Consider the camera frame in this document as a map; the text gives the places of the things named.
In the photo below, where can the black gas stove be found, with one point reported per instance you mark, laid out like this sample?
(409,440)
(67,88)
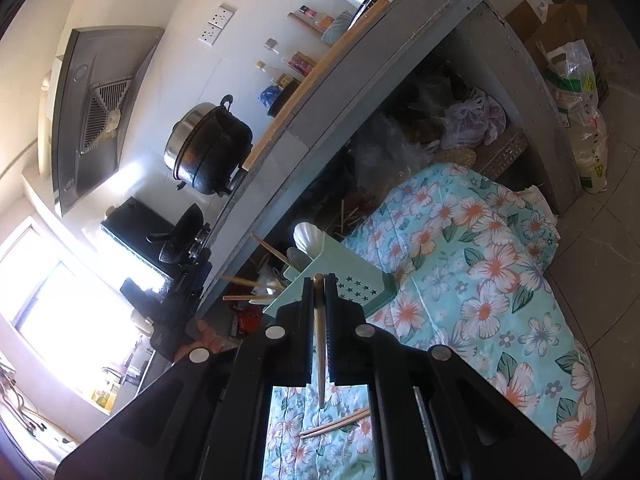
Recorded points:
(130,215)

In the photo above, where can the grey range hood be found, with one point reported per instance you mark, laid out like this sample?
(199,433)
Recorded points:
(80,110)

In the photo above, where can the yellow-capped sauce bottle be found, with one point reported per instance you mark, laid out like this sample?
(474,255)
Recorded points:
(277,76)

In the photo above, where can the blue plastic bag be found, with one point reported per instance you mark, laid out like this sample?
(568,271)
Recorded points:
(271,95)

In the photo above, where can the orange snack packets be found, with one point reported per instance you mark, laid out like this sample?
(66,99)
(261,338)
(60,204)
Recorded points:
(247,321)

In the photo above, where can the person's left hand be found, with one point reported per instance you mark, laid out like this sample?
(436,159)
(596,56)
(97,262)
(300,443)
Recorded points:
(215,344)

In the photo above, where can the perforated metal shelf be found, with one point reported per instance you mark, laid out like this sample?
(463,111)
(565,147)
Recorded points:
(502,157)

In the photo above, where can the purple-labelled glass bottle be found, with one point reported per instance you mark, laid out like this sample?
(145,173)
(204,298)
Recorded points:
(295,59)

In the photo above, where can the black wok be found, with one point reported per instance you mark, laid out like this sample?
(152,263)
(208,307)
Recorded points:
(182,235)

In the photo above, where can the grey kitchen counter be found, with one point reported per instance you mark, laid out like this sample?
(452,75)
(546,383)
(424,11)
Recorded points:
(350,85)

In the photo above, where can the window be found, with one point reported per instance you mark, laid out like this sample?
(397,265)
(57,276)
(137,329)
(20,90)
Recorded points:
(65,310)

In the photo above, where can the clear plastic bag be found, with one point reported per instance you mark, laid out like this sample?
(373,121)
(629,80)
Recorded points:
(390,150)

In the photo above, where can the black cooking pot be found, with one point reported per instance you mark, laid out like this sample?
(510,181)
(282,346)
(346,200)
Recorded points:
(220,150)

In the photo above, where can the purple plastic bag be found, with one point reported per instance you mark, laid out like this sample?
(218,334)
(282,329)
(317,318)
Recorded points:
(475,117)

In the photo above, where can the cream plastic rice ladle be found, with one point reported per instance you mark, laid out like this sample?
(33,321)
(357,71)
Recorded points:
(274,280)

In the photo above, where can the white wall socket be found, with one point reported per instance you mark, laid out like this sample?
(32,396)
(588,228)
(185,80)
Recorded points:
(225,16)
(209,34)

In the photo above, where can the steel pot lid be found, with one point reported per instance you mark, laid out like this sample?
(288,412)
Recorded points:
(187,130)

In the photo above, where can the cardboard box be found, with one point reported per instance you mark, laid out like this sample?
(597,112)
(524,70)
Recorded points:
(555,20)

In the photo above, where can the metal spoon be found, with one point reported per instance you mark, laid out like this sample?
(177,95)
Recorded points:
(296,259)

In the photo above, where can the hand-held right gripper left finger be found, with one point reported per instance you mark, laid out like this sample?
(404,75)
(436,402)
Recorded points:
(307,320)

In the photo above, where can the teal ceramic dish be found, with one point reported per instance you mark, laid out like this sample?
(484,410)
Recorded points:
(336,26)

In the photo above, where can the orange-labelled sauce bottle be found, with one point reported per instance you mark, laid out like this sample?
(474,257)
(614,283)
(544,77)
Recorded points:
(317,19)

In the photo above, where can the white rice sack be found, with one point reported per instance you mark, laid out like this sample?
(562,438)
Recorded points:
(585,125)

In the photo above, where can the bundle of wooden chopsticks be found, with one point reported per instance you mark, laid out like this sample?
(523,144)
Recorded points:
(347,216)

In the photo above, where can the green plastic utensil holder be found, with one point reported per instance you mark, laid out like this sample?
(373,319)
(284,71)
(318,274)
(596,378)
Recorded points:
(360,275)

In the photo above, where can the floral teal blanket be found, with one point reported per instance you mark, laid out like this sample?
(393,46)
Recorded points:
(475,285)

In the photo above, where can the white shell-shaped spoon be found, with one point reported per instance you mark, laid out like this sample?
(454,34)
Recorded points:
(307,235)

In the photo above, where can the wooden chopstick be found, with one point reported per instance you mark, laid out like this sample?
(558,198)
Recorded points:
(319,360)
(272,251)
(335,422)
(242,298)
(250,282)
(340,426)

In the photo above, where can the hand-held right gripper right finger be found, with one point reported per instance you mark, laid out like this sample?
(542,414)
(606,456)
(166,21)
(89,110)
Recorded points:
(331,320)

